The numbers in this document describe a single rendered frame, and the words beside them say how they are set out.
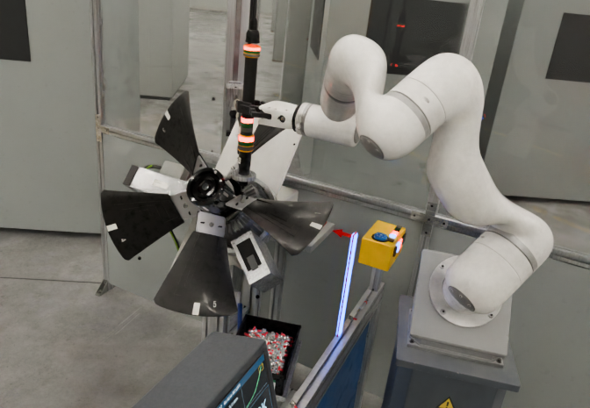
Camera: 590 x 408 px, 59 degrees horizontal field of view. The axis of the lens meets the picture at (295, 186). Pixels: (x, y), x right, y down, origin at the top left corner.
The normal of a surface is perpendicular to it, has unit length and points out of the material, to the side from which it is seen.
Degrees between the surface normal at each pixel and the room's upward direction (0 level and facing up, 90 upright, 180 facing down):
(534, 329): 90
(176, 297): 52
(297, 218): 14
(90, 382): 0
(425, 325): 47
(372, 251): 90
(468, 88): 79
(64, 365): 0
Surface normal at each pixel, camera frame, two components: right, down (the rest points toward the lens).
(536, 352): -0.44, 0.30
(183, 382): -0.14, -0.95
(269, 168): -0.27, -0.36
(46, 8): 0.05, 0.39
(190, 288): 0.30, -0.28
